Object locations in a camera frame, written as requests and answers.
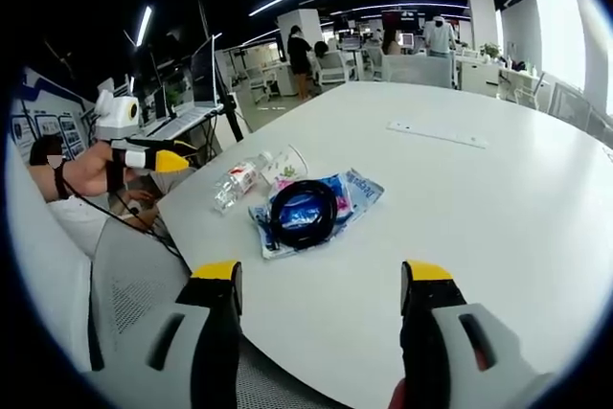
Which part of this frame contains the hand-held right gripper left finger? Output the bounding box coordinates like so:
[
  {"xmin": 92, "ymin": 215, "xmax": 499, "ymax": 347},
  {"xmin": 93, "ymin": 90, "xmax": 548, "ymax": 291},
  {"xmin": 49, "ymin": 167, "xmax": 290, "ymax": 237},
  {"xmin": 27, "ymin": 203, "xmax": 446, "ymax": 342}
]
[{"xmin": 89, "ymin": 259, "xmax": 243, "ymax": 409}]

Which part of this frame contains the black arm strap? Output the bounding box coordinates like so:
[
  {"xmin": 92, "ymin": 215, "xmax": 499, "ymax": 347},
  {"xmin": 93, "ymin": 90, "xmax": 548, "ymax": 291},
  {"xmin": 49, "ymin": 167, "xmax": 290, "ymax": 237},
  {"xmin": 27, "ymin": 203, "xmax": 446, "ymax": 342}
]
[{"xmin": 52, "ymin": 165, "xmax": 72, "ymax": 201}]

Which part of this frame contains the person's right hand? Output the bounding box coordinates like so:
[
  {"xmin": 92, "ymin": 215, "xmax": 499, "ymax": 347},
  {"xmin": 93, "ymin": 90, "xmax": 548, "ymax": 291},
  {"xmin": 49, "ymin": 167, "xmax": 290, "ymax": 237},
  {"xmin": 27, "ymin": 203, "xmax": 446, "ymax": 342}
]
[{"xmin": 387, "ymin": 375, "xmax": 409, "ymax": 409}]

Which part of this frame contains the blue plastic packet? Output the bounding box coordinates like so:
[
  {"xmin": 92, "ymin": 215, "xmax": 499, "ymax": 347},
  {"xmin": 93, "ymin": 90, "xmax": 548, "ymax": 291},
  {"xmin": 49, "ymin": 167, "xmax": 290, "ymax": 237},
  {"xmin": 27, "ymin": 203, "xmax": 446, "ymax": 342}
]
[{"xmin": 247, "ymin": 168, "xmax": 386, "ymax": 261}]

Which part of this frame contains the white printed paper cup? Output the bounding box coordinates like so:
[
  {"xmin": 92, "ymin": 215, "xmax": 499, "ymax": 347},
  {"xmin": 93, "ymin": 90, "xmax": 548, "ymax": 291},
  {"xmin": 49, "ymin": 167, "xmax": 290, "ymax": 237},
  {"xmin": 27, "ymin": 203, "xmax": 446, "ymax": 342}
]
[{"xmin": 261, "ymin": 144, "xmax": 309, "ymax": 189}]

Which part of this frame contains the red display screen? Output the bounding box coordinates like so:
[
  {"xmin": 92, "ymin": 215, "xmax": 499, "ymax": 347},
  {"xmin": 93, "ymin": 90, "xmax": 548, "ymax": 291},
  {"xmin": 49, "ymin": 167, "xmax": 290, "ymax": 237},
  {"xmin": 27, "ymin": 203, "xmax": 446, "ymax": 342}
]
[{"xmin": 380, "ymin": 10, "xmax": 420, "ymax": 33}]

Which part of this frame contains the black cable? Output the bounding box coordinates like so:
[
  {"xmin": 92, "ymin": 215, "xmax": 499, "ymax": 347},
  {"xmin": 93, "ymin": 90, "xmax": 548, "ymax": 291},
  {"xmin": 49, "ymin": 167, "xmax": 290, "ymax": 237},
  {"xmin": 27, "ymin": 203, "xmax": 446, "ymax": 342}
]
[
  {"xmin": 269, "ymin": 179, "xmax": 339, "ymax": 251},
  {"xmin": 60, "ymin": 177, "xmax": 195, "ymax": 269}
]

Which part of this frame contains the open laptop on stand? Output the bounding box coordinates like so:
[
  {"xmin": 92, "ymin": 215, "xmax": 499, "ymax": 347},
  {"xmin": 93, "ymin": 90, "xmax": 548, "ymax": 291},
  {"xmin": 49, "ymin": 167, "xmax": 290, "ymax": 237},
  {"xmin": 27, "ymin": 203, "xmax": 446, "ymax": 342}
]
[{"xmin": 142, "ymin": 36, "xmax": 226, "ymax": 138}]

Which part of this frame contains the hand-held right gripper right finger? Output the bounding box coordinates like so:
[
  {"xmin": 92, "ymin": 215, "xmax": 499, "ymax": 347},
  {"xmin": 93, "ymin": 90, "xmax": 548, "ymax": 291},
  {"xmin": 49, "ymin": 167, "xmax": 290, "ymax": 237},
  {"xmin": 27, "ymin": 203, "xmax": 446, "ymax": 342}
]
[{"xmin": 399, "ymin": 259, "xmax": 557, "ymax": 409}]

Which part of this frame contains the black tripod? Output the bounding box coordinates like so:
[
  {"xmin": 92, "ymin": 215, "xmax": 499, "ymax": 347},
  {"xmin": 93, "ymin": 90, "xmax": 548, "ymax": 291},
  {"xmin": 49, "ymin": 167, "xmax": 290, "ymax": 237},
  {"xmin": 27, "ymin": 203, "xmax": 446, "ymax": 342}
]
[{"xmin": 209, "ymin": 34, "xmax": 246, "ymax": 143}]

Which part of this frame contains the wall poster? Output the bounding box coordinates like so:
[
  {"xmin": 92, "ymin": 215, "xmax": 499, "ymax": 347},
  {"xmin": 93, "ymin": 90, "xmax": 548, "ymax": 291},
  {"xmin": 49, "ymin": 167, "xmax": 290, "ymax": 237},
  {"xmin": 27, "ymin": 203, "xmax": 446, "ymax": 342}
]
[{"xmin": 9, "ymin": 67, "xmax": 96, "ymax": 161}]

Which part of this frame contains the clear plastic bottle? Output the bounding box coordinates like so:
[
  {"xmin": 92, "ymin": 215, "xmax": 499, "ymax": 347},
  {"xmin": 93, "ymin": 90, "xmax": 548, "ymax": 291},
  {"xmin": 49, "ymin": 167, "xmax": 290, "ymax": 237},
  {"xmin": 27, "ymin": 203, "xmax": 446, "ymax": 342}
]
[{"xmin": 212, "ymin": 149, "xmax": 275, "ymax": 215}]

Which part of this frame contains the potted green plant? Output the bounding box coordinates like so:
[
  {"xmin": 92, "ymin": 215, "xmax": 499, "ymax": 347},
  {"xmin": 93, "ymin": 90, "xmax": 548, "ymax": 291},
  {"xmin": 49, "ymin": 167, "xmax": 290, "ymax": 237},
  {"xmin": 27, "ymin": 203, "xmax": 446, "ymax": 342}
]
[{"xmin": 479, "ymin": 41, "xmax": 503, "ymax": 64}]

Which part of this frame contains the white office chair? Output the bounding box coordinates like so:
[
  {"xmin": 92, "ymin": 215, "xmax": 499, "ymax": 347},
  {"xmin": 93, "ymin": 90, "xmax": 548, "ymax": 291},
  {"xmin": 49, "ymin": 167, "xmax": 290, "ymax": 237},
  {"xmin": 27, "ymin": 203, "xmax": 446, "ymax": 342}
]
[{"xmin": 313, "ymin": 49, "xmax": 350, "ymax": 88}]

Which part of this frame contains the grey mesh office chair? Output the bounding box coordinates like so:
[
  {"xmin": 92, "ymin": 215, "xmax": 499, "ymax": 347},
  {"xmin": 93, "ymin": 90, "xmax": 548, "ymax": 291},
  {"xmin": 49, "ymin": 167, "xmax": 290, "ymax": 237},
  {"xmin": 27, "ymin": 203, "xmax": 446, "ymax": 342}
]
[{"xmin": 89, "ymin": 216, "xmax": 336, "ymax": 409}]

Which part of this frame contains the white table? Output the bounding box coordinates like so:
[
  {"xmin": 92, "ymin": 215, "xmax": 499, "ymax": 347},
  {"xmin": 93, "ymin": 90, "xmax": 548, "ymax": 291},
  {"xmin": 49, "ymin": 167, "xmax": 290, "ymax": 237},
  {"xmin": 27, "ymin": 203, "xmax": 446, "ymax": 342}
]
[{"xmin": 155, "ymin": 80, "xmax": 613, "ymax": 398}]

